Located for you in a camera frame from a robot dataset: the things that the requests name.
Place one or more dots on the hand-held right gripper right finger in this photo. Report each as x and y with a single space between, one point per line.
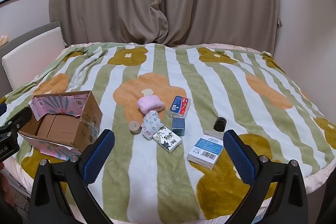
240 158

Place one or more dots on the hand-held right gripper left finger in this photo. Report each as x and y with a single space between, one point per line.
95 158

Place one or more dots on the blue white carton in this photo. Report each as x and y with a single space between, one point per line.
206 150

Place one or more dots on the small black jar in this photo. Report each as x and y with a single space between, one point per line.
219 124

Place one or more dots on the cardboard box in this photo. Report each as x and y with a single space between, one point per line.
60 127

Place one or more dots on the white patterned sock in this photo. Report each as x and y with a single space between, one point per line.
152 123

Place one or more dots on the small blue cube box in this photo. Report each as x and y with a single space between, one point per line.
178 127

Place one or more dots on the floral tissue pack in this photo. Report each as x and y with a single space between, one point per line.
167 139

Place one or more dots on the pink towel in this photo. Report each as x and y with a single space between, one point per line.
149 104

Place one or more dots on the red blue floss box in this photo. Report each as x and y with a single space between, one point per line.
179 106

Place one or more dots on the striped flower blanket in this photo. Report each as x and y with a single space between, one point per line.
210 77

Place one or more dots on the orange packet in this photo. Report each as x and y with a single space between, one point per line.
3 40

